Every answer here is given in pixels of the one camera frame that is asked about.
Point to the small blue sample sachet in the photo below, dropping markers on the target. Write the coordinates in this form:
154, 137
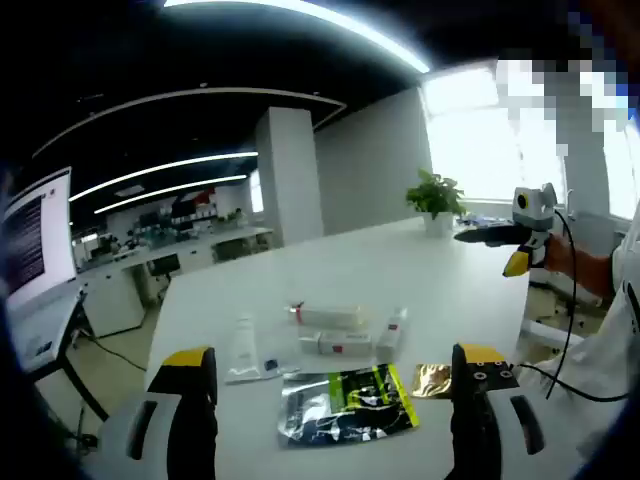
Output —
271, 365

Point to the white office counter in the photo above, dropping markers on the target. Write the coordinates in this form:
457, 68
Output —
120, 295

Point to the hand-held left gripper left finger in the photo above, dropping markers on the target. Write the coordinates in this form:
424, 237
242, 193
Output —
200, 425

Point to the black green foil pouch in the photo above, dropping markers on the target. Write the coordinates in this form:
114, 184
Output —
350, 400

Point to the white red skincare spray bottle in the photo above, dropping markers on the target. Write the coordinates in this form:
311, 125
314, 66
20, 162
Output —
335, 315

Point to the bright ceiling light strip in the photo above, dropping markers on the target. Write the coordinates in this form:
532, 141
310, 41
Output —
350, 30

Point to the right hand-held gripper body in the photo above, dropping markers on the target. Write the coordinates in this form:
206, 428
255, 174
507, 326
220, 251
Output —
537, 210

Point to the small white red-label skincare tube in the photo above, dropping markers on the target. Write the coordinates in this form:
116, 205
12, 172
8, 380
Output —
390, 340

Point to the thin ceiling light strip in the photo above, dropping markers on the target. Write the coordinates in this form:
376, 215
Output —
165, 167
170, 192

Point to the white chair armrest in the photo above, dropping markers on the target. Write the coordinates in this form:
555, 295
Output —
550, 334

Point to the person's right hand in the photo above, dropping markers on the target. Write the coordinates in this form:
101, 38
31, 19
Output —
561, 255

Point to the white red-label skincare box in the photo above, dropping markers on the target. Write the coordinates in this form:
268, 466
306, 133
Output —
345, 342

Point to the potted green plant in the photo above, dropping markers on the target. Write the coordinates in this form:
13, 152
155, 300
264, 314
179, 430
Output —
435, 200

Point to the gold foil sachet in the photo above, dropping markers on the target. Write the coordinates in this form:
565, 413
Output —
432, 380

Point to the large white skincare tube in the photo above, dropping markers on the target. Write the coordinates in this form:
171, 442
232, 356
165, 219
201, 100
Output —
245, 345

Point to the person's white shirt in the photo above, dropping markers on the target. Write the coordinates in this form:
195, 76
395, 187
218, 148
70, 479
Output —
615, 350

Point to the open laptop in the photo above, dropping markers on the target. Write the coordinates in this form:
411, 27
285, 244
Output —
40, 240

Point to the black laptop stand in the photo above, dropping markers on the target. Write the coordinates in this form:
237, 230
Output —
82, 387

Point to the large bright window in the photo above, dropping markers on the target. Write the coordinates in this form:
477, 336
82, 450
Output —
465, 150

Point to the blue packets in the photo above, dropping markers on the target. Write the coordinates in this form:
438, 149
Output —
482, 221

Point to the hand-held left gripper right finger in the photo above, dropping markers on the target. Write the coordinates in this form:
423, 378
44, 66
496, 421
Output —
480, 430

